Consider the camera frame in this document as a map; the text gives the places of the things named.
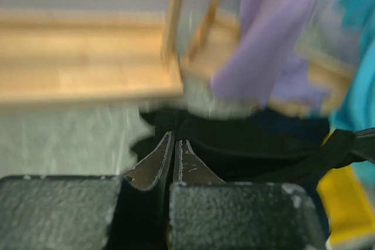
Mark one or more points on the turquoise t-shirt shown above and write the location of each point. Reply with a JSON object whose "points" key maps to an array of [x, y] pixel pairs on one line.
{"points": [[357, 110]]}

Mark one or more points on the right wooden clothes rack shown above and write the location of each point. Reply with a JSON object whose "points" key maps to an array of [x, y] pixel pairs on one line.
{"points": [[218, 36]]}

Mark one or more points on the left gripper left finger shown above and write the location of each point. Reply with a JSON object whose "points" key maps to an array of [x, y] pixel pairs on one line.
{"points": [[141, 213]]}

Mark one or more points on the black tank top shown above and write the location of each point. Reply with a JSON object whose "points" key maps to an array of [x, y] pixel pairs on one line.
{"points": [[266, 146]]}

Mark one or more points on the yellow plastic bin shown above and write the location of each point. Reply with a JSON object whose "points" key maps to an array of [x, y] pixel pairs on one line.
{"points": [[349, 210]]}

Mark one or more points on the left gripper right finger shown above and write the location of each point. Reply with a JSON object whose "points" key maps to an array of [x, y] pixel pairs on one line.
{"points": [[189, 168]]}

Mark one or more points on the wooden clothes rack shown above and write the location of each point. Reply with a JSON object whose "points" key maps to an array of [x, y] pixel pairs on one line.
{"points": [[50, 56], [218, 36]]}

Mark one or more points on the purple t-shirt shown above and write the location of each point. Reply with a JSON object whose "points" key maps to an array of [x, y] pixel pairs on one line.
{"points": [[264, 67]]}

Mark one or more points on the left wooden clothes rack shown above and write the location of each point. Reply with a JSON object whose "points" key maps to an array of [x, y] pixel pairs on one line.
{"points": [[50, 56]]}

